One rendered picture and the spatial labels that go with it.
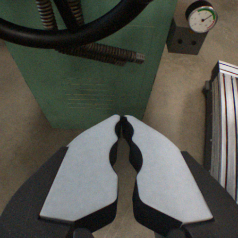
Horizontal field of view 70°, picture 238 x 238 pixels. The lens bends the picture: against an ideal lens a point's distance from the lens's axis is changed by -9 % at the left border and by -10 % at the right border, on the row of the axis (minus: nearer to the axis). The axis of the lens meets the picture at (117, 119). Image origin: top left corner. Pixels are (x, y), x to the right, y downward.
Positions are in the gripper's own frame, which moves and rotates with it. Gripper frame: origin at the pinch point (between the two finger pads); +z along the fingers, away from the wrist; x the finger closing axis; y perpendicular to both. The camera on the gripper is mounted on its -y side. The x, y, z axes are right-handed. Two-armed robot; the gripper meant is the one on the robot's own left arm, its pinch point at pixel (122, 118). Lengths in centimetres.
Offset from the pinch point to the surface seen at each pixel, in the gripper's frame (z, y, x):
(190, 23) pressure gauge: 28.3, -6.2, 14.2
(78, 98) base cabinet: 52, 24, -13
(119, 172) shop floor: 48, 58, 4
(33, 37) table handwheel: 15.6, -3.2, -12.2
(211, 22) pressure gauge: 27.9, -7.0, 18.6
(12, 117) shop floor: 71, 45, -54
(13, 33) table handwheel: 15.1, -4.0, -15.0
